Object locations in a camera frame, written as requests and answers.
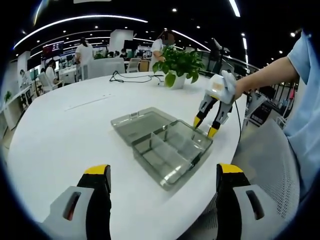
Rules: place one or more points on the long clear divider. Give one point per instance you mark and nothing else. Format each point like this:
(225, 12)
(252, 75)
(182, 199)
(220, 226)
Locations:
(172, 152)

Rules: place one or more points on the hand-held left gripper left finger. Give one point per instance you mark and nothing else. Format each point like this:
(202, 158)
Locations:
(96, 197)

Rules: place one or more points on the person's body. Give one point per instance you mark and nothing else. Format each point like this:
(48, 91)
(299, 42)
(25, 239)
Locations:
(303, 112)

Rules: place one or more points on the clear plastic box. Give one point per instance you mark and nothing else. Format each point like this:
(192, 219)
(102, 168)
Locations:
(160, 150)

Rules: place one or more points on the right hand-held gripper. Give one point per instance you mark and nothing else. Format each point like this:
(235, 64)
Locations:
(218, 88)

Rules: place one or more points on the person's right forearm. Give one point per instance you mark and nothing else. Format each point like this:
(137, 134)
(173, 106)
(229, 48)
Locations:
(265, 78)

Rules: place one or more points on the black tripod stand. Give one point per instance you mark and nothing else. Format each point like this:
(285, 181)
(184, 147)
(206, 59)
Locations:
(218, 56)

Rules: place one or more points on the white mesh chair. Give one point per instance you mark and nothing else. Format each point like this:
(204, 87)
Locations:
(265, 160)

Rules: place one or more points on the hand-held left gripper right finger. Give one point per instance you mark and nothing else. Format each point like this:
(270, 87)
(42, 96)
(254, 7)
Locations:
(230, 200)

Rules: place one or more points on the folding sign stand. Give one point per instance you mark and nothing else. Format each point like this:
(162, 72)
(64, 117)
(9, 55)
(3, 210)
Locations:
(258, 110)

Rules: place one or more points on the green potted plant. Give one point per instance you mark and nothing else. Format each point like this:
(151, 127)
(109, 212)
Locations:
(178, 63)

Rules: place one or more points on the white desk partition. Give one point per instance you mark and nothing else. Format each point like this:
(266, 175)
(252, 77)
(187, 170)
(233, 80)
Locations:
(105, 67)

